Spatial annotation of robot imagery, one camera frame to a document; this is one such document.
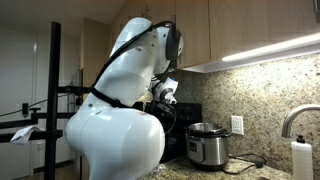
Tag black power cord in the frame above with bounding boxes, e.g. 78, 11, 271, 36
222, 153, 268, 176

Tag wooden upper cabinets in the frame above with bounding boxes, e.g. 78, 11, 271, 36
78, 0, 320, 74

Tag white paper tag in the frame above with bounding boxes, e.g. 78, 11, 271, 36
10, 125, 42, 145

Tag black electric stove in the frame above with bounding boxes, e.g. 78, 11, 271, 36
133, 102, 202, 163

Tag white wall outlet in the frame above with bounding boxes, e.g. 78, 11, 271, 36
231, 116, 244, 135

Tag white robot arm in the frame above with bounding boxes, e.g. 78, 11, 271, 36
65, 17, 183, 180

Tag stainless steel pressure cooker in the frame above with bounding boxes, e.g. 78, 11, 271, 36
185, 123, 232, 171

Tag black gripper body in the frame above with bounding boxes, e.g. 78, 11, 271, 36
151, 101, 175, 117

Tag curved steel faucet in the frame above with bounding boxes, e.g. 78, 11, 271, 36
281, 104, 320, 138

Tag white soap bottle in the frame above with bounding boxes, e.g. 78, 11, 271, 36
291, 135, 313, 180

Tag black camera stand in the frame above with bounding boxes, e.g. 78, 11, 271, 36
1, 22, 89, 180

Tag under-cabinet light strip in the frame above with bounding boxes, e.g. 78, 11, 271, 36
222, 33, 320, 62

